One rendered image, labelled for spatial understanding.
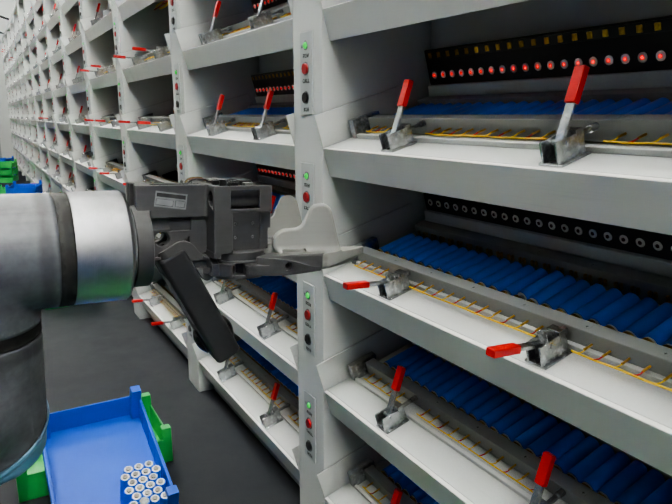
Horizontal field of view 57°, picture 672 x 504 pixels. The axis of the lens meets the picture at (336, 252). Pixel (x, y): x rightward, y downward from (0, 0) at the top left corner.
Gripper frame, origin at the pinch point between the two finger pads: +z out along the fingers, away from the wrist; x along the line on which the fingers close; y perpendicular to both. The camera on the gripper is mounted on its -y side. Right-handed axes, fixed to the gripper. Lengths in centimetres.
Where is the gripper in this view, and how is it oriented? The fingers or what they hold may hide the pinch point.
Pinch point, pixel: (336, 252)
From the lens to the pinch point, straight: 61.6
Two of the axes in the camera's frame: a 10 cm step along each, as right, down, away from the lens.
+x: -5.0, -1.9, 8.5
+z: 8.7, -0.7, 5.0
